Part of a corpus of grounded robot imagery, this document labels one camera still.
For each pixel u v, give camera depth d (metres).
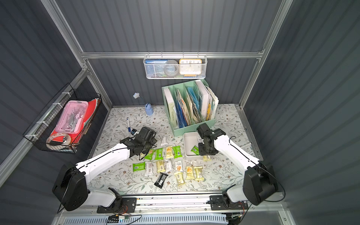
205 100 0.94
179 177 0.81
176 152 0.92
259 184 0.41
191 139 0.99
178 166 0.87
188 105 0.93
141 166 0.87
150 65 0.87
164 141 0.96
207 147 0.69
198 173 0.82
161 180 0.81
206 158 0.81
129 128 1.06
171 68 0.91
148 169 0.86
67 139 0.67
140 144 0.63
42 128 0.62
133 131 0.77
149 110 1.12
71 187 0.40
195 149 0.93
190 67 0.88
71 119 0.72
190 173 0.83
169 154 0.91
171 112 0.92
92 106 0.78
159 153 0.91
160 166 0.87
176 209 0.74
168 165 0.86
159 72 0.91
